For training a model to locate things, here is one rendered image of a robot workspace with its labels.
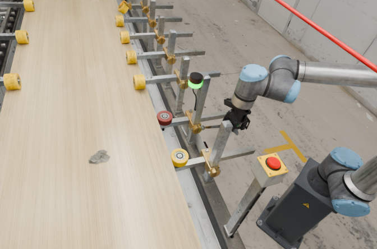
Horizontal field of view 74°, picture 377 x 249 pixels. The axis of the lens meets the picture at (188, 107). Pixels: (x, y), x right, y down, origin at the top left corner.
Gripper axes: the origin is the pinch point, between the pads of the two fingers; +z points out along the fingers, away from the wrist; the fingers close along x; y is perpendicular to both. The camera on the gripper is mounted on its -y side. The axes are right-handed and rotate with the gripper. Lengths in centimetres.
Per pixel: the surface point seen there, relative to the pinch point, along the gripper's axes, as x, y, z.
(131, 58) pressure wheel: -33, -68, 1
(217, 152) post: -9.4, 9.4, 0.6
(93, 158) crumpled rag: -60, -3, 6
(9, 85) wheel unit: -94, -52, 2
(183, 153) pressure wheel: -22.0, 3.2, 6.2
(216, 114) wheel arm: 6.3, -20.7, 10.6
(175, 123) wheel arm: -18.3, -19.8, 11.2
